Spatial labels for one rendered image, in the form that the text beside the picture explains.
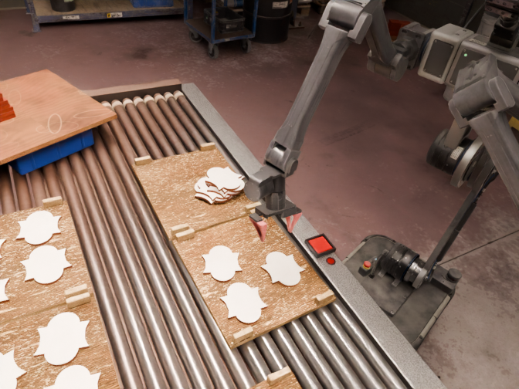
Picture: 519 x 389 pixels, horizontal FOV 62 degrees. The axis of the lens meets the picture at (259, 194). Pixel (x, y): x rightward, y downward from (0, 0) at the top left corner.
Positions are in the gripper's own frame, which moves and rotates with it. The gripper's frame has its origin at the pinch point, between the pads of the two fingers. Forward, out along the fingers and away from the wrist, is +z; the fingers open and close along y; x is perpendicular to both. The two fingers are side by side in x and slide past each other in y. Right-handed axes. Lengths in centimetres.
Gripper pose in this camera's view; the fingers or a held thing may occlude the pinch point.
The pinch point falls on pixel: (276, 234)
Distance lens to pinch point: 126.2
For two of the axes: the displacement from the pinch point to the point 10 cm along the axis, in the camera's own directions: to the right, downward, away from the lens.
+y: -8.5, 2.4, -4.6
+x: 5.2, 3.4, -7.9
